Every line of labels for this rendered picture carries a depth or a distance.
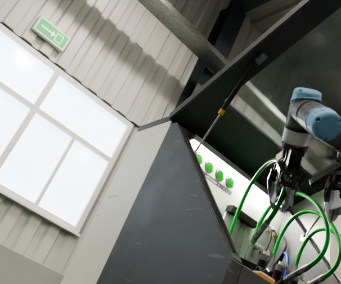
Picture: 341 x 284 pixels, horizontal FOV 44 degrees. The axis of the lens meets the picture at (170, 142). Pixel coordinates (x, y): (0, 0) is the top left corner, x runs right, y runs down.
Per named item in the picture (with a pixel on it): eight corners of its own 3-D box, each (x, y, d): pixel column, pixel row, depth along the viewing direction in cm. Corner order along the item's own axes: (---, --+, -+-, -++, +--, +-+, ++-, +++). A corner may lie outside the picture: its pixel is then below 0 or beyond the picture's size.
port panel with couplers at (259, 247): (242, 282, 162) (266, 209, 175) (236, 280, 164) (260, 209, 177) (264, 295, 167) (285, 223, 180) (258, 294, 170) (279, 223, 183)
